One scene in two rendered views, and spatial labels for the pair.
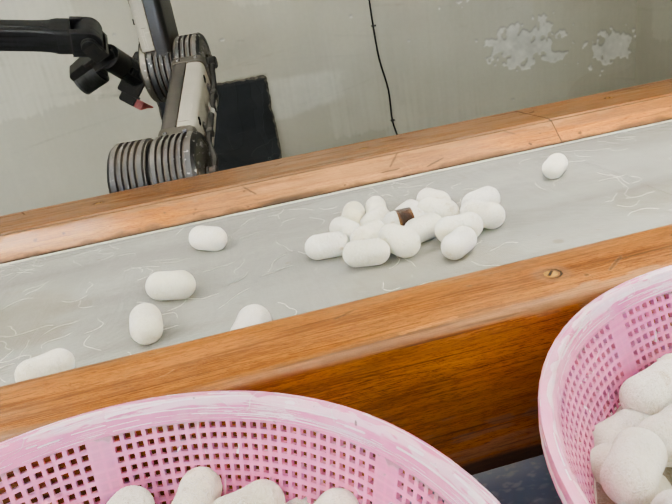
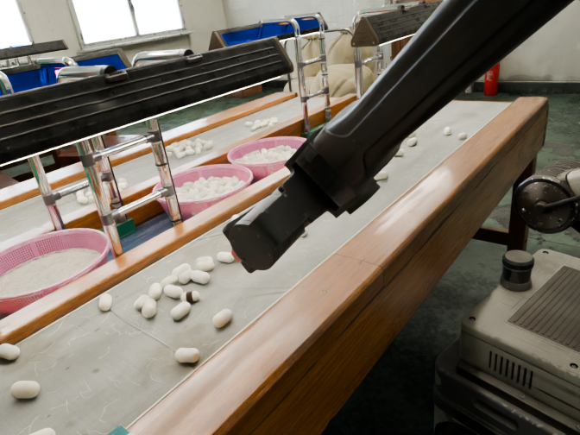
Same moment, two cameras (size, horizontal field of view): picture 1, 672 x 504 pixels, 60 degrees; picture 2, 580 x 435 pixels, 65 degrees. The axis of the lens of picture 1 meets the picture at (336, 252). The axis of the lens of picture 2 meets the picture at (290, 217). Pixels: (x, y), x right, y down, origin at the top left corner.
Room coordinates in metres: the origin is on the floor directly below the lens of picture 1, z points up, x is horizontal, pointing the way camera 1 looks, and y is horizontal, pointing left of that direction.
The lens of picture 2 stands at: (1.14, -0.77, 1.18)
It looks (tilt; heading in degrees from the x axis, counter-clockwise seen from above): 25 degrees down; 139
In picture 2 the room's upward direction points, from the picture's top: 8 degrees counter-clockwise
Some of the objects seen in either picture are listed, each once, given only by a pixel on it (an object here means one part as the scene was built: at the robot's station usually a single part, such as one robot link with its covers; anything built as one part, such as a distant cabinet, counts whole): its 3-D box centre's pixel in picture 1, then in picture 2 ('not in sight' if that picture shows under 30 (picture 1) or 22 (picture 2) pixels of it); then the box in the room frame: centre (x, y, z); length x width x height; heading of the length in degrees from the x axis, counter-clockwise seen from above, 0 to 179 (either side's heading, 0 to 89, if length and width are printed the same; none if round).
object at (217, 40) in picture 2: not in sight; (274, 30); (-0.25, 0.47, 1.08); 0.62 x 0.08 x 0.07; 98
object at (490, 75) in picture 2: not in sight; (492, 71); (-1.04, 4.13, 0.25); 0.18 x 0.14 x 0.49; 97
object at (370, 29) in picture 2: not in sight; (413, 19); (0.30, 0.55, 1.08); 0.62 x 0.08 x 0.07; 98
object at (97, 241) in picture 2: not in sight; (48, 279); (0.19, -0.62, 0.72); 0.27 x 0.27 x 0.10
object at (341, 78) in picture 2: not in sight; (338, 89); (-1.62, 2.36, 0.40); 0.74 x 0.56 x 0.38; 98
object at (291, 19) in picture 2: not in sight; (296, 78); (-0.17, 0.48, 0.90); 0.20 x 0.19 x 0.45; 98
